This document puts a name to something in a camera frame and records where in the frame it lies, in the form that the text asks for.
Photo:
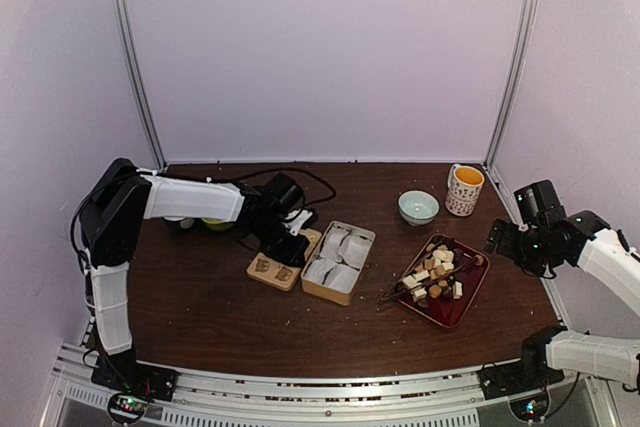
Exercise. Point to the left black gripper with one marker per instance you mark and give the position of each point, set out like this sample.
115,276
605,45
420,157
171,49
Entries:
293,255

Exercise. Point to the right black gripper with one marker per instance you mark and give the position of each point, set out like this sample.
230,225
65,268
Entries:
504,247

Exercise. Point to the tan bear tin lid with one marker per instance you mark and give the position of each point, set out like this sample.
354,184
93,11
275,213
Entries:
280,276

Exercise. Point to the metal tongs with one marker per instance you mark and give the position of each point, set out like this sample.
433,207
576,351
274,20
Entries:
434,271

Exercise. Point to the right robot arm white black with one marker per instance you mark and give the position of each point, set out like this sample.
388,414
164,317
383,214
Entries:
548,238

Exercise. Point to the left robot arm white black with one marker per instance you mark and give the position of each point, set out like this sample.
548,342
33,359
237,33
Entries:
106,225

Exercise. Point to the round brown chocolate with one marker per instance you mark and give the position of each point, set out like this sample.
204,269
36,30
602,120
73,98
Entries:
435,291

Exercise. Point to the white chocolate block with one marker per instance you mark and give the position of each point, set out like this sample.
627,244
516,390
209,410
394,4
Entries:
410,283

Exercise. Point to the tan tin box with paper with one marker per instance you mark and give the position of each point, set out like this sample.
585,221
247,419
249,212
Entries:
337,262

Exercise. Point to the lime green plastic bowl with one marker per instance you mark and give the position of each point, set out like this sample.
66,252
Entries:
217,225

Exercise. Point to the patterned mug yellow inside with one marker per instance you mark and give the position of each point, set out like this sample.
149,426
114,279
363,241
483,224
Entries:
464,186

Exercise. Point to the red rectangular tray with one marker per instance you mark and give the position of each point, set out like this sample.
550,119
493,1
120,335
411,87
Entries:
449,309

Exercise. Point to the small white bowl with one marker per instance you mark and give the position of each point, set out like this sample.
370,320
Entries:
179,223

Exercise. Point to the pale green ceramic bowl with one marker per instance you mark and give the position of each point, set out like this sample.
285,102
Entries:
418,208

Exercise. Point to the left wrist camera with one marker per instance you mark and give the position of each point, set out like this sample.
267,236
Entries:
299,219

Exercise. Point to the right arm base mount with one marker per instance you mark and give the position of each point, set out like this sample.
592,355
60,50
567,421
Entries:
509,379

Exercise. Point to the front aluminium rail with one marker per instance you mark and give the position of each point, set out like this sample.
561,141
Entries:
201,398

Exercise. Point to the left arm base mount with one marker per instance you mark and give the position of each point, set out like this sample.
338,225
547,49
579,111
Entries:
125,374

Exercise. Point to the right aluminium frame post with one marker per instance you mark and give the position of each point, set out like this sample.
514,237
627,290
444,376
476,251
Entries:
524,31

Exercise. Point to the aluminium frame post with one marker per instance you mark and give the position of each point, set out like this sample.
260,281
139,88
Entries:
136,81
524,31

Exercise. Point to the left aluminium frame post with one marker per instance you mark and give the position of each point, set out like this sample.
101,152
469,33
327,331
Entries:
136,81

